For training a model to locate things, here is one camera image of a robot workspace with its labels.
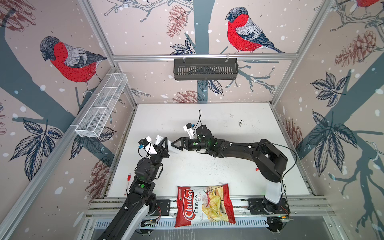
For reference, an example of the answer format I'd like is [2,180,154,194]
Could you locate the black hanging wire basket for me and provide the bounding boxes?
[174,58,239,81]

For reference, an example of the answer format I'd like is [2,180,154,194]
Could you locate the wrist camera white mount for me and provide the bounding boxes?
[183,123,196,140]
[139,136,157,155]

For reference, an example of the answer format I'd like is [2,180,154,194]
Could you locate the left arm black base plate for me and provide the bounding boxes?
[149,200,171,217]

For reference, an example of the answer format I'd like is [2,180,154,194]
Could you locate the red Chuba cassava chips bag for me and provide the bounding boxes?
[175,184,236,228]

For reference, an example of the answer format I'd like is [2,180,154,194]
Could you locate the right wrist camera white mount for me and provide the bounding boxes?
[183,123,196,140]

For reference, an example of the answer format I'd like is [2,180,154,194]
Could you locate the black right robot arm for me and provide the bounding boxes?
[171,123,288,214]

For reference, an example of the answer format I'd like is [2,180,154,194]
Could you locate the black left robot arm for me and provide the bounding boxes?
[99,137,170,240]

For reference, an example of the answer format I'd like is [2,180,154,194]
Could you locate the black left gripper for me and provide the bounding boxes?
[148,137,169,181]

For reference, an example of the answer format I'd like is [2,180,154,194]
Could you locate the white remote control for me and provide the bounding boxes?
[155,135,181,154]

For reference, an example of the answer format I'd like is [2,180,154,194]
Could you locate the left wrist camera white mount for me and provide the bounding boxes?
[139,136,157,155]

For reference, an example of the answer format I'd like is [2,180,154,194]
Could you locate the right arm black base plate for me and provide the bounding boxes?
[248,198,291,215]

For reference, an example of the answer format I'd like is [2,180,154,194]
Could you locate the white mesh wire basket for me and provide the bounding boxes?
[75,73,128,138]

